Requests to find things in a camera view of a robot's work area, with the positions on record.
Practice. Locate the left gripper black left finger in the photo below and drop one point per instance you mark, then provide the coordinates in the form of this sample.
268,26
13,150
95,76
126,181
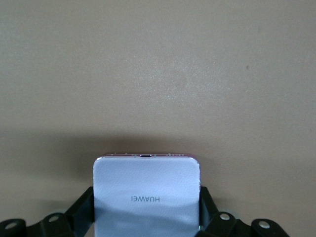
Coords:
61,222

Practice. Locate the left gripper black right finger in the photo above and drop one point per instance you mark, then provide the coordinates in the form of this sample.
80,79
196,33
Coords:
222,224

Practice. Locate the lavender flip phone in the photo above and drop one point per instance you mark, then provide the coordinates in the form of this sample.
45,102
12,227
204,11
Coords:
148,185

